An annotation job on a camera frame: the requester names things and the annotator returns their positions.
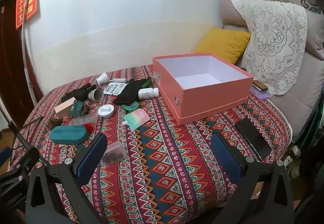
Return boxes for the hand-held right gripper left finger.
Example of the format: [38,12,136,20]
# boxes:
[25,133,108,224]

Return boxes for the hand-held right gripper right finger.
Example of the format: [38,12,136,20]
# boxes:
[211,133,295,224]

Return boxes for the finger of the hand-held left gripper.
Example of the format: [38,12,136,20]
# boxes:
[0,146,39,189]

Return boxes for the clear bag of dried fruit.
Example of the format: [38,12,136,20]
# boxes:
[100,141,128,166]

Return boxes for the small red item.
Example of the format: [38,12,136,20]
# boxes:
[82,123,95,136]

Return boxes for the teal glasses case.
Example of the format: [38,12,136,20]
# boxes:
[50,125,88,144]

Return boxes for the clear plastic case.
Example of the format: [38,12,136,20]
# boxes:
[69,114,99,126]

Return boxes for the white round tin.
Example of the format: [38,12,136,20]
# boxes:
[98,104,114,118]

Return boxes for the dark green small box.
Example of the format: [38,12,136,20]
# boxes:
[69,101,84,117]

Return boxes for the beige pink small box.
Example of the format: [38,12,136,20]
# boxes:
[55,99,76,118]

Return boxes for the pastel spout pouch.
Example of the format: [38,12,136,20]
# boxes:
[121,109,150,130]

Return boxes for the salmon pink cardboard box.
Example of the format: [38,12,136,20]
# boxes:
[152,53,254,126]

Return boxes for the green tape roll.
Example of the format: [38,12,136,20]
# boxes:
[121,102,139,113]

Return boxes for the grey paper cup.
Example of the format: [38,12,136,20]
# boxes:
[88,88,104,102]

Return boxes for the black glove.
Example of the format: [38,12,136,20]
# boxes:
[61,83,93,102]

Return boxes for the silver blister pack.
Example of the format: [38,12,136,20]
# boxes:
[104,82,128,95]

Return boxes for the black cloth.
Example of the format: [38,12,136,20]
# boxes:
[113,78,152,106]

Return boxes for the white light bulb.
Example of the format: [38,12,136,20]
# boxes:
[96,73,110,85]

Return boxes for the white pill bottle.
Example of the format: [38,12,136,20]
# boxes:
[138,87,160,100]

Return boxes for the black tripod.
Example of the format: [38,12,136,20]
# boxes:
[7,116,44,154]

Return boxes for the black smartphone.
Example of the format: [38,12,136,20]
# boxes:
[234,117,272,161]

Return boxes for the red patterned blanket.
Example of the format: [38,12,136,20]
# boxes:
[11,64,293,224]

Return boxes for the small purple box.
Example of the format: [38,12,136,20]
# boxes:
[249,87,271,100]

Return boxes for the dark small case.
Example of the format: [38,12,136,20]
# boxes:
[252,81,268,92]

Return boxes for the beige upholstered sofa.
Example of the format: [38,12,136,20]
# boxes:
[219,0,324,142]

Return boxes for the dark wooden door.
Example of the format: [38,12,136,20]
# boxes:
[0,0,34,133]

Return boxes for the white pipe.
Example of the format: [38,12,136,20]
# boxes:
[21,0,38,107]

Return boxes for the yellow pillow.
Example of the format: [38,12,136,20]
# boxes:
[194,28,251,65]

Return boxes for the white lace cloth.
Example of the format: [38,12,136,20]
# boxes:
[231,0,308,96]

